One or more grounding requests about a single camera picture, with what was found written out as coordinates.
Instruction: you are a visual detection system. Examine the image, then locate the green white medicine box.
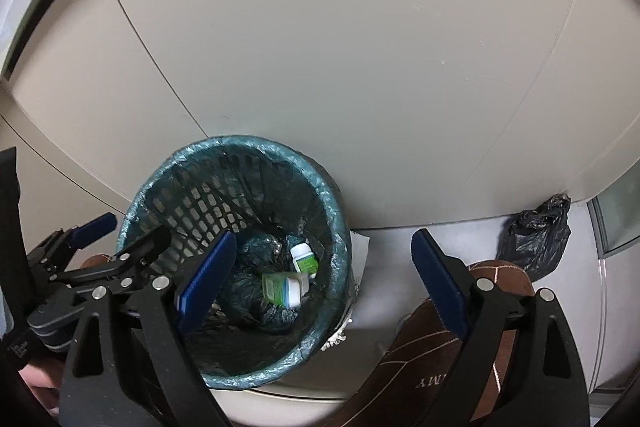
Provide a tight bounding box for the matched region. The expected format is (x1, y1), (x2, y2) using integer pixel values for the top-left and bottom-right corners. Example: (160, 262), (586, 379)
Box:
(262, 272), (309, 309)

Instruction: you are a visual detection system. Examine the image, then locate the white pill bottle green label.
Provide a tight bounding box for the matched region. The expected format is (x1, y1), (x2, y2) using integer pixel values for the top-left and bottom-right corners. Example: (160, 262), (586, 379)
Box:
(290, 243), (319, 279)

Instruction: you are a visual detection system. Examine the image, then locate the teal lined trash basket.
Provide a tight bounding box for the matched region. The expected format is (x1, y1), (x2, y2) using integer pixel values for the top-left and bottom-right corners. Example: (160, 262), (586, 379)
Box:
(116, 135), (355, 390)

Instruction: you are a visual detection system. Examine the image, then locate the person's left hand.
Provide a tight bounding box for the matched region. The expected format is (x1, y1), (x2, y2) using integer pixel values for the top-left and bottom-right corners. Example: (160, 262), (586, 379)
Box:
(20, 360), (64, 417)

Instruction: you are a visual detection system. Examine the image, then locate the black garbage bag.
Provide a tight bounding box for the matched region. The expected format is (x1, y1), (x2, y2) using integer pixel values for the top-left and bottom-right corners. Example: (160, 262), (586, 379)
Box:
(496, 194), (572, 283)

